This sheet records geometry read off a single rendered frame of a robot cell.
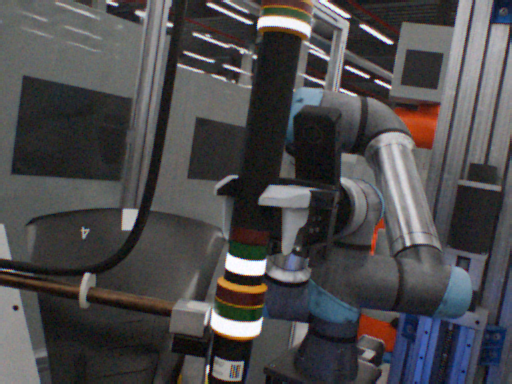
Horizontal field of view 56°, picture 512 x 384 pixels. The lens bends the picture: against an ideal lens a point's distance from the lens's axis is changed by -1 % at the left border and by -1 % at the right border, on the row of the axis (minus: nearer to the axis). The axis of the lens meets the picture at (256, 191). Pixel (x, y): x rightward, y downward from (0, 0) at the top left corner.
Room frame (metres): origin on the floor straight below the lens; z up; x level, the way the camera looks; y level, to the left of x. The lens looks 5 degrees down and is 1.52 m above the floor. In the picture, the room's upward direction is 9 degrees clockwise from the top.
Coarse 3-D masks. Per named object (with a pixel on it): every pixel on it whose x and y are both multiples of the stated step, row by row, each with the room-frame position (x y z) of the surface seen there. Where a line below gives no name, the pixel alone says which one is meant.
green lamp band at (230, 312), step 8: (216, 304) 0.40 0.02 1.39; (224, 304) 0.40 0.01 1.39; (264, 304) 0.41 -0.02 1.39; (216, 312) 0.40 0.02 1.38; (224, 312) 0.40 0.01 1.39; (232, 312) 0.39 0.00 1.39; (240, 312) 0.39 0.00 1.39; (248, 312) 0.39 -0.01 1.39; (256, 312) 0.40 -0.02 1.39; (240, 320) 0.39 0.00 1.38; (248, 320) 0.39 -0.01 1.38
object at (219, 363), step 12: (216, 336) 0.40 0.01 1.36; (216, 348) 0.40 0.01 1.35; (228, 348) 0.40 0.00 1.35; (240, 348) 0.40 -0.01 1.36; (216, 360) 0.40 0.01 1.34; (228, 360) 0.40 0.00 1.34; (240, 360) 0.40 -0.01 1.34; (216, 372) 0.40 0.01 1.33; (228, 372) 0.40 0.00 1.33; (240, 372) 0.40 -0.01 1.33
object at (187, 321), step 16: (176, 304) 0.41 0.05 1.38; (176, 320) 0.40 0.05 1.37; (192, 320) 0.40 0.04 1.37; (208, 320) 0.42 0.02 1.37; (176, 336) 0.40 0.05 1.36; (192, 336) 0.40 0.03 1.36; (208, 336) 0.41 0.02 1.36; (176, 352) 0.40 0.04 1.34; (192, 352) 0.40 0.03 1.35; (208, 352) 0.42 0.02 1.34; (192, 368) 0.40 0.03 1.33
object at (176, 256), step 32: (32, 224) 0.53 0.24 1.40; (64, 224) 0.54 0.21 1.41; (96, 224) 0.55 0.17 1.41; (160, 224) 0.57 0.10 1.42; (192, 224) 0.58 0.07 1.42; (32, 256) 0.51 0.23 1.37; (64, 256) 0.51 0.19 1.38; (96, 256) 0.52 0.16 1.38; (128, 256) 0.52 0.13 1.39; (160, 256) 0.53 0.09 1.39; (192, 256) 0.54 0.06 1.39; (128, 288) 0.49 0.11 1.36; (160, 288) 0.50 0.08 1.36; (192, 288) 0.51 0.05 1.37; (64, 320) 0.47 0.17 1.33; (96, 320) 0.47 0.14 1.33; (128, 320) 0.47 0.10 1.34; (160, 320) 0.47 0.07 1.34; (64, 352) 0.45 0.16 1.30; (96, 352) 0.45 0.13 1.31; (128, 352) 0.44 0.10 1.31; (160, 352) 0.45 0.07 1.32
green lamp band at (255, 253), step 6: (228, 246) 0.41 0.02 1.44; (234, 246) 0.40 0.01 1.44; (240, 246) 0.40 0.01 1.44; (246, 246) 0.40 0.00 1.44; (252, 246) 0.40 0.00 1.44; (228, 252) 0.41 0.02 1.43; (234, 252) 0.40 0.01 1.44; (240, 252) 0.40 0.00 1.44; (246, 252) 0.40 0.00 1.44; (252, 252) 0.40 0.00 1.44; (258, 252) 0.40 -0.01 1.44; (264, 252) 0.41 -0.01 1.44; (246, 258) 0.40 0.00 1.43; (252, 258) 0.40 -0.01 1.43; (258, 258) 0.40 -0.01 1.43; (264, 258) 0.41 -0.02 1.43
